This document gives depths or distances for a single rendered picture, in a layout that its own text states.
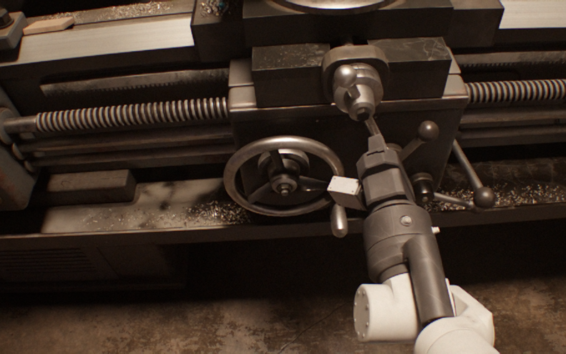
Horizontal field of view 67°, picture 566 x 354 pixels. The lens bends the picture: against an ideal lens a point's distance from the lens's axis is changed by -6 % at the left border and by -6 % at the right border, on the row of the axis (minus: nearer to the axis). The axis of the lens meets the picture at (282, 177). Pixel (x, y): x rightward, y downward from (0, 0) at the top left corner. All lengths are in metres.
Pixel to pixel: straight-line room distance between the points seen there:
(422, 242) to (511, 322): 1.01
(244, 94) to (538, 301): 1.12
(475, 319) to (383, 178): 0.21
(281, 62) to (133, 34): 0.32
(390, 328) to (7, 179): 0.80
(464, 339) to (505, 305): 1.09
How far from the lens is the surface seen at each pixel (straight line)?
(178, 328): 1.44
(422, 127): 0.73
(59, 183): 1.22
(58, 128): 0.97
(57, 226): 1.24
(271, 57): 0.71
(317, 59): 0.70
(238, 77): 0.81
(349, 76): 0.59
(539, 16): 0.98
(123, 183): 1.15
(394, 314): 0.50
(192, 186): 1.17
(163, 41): 0.88
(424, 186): 0.90
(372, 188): 0.58
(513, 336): 1.49
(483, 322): 0.49
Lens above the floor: 1.30
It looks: 51 degrees down
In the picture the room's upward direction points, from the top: 6 degrees counter-clockwise
